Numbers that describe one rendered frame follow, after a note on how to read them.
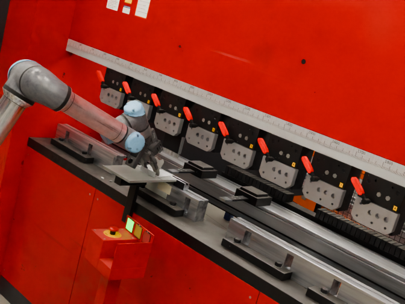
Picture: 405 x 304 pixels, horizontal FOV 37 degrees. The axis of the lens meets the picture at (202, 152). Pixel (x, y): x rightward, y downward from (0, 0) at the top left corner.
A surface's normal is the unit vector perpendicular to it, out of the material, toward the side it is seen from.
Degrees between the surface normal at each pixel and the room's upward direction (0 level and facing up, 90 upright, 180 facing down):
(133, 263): 90
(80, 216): 90
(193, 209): 90
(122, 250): 90
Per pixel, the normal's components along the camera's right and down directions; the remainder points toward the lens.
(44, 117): 0.70, 0.33
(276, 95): -0.67, -0.01
